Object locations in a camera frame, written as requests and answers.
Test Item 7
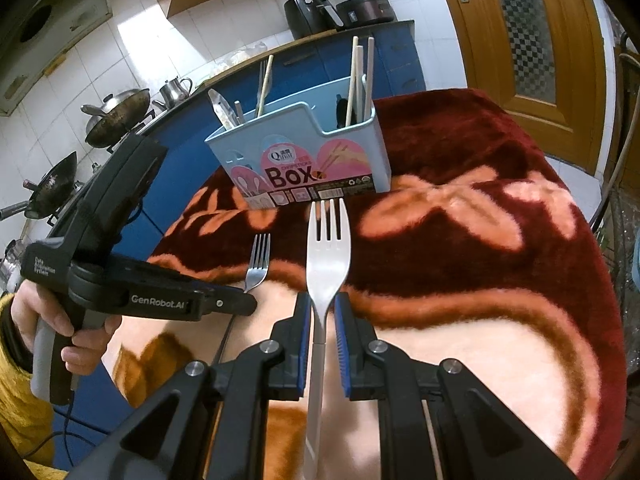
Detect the light blue utensil box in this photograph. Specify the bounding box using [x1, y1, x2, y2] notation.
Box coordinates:
[205, 75, 393, 211]

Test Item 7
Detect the metal table knife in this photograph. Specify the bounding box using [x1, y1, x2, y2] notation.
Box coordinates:
[207, 88, 238, 130]

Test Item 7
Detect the person's left forearm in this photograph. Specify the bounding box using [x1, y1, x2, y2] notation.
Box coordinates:
[0, 292, 56, 471]

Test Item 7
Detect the metal kettle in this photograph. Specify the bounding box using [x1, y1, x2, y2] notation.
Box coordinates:
[152, 76, 193, 108]

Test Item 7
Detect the blue kitchen cabinet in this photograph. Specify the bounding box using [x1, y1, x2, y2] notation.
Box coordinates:
[47, 19, 427, 471]

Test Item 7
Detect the silver fork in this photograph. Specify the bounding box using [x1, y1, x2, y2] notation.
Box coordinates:
[305, 197, 351, 480]

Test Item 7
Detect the metal wok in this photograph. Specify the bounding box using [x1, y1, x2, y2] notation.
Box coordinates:
[0, 152, 81, 221]
[82, 87, 153, 148]

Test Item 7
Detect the black cable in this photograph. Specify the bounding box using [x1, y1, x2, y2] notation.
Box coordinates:
[47, 390, 77, 461]

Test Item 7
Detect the range hood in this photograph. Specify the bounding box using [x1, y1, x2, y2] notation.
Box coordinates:
[0, 0, 111, 116]

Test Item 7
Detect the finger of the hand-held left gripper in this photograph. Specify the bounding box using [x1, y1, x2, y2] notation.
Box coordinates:
[197, 282, 258, 317]

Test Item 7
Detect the metal wire rack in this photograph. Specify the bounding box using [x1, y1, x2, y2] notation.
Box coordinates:
[595, 30, 640, 376]

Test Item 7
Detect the red floral plush blanket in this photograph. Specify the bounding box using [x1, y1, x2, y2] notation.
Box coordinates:
[112, 87, 631, 480]

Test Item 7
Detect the person's left hand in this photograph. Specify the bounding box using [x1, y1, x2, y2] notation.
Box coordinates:
[12, 282, 123, 377]

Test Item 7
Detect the metal pot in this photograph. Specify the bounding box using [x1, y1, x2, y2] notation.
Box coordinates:
[0, 240, 23, 291]

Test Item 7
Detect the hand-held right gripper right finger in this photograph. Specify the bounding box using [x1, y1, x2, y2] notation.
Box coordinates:
[334, 292, 576, 480]

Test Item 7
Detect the white plastic bag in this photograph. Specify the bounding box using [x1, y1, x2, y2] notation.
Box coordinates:
[210, 42, 268, 78]

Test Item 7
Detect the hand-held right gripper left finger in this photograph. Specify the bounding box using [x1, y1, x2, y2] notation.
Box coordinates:
[100, 291, 313, 480]

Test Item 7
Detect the dark rice cooker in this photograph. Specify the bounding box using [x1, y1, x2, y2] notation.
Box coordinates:
[336, 0, 398, 28]

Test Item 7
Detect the black air fryer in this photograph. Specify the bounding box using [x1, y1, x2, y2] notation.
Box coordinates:
[284, 0, 346, 41]

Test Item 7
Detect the wooden door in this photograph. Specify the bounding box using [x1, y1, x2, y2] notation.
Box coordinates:
[432, 0, 621, 176]

